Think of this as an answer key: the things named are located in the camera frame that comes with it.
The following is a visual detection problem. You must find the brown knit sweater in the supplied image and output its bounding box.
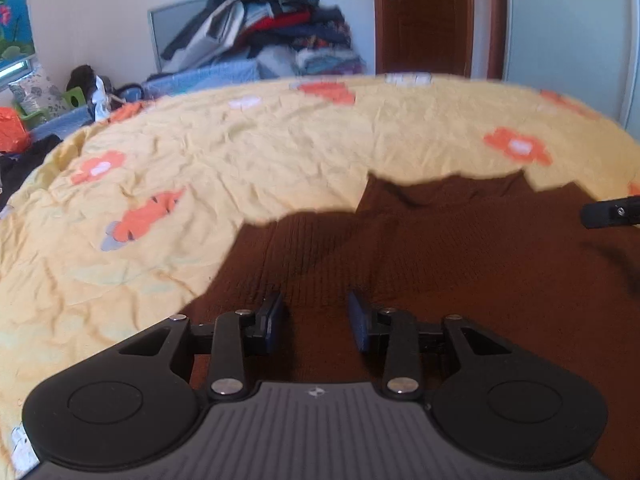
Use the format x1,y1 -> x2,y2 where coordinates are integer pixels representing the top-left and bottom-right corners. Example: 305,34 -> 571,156
186,172 -> 639,479

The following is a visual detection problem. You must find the pile of dark clothes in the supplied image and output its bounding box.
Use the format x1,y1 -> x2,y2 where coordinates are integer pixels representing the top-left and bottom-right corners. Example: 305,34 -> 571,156
160,0 -> 366,78

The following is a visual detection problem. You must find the yellow floral bed quilt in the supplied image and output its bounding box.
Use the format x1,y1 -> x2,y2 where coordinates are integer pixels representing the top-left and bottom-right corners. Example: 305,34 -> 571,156
1,74 -> 639,479

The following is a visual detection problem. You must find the white wardrobe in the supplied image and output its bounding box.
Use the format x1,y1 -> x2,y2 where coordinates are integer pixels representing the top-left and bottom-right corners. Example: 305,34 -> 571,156
497,0 -> 639,136

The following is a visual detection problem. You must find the brown wooden door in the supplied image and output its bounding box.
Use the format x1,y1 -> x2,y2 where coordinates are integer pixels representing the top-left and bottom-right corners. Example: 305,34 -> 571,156
374,0 -> 474,77

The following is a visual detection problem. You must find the orange plastic bag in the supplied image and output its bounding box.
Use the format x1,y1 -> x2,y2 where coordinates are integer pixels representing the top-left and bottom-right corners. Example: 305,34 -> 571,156
0,107 -> 32,154

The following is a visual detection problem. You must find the green plastic stool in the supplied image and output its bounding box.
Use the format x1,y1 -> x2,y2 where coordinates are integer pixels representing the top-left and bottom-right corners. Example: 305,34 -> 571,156
63,87 -> 86,110

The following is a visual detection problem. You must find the blue quilted blanket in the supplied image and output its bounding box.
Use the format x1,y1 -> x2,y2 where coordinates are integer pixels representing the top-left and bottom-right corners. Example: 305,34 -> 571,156
32,60 -> 260,140

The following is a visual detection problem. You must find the lotus picture window blind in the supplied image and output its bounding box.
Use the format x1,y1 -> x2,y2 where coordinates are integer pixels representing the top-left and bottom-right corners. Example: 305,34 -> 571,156
0,0 -> 35,70

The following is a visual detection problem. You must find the grey framed board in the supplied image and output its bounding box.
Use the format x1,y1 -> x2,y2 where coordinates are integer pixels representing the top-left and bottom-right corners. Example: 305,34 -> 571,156
148,0 -> 207,72

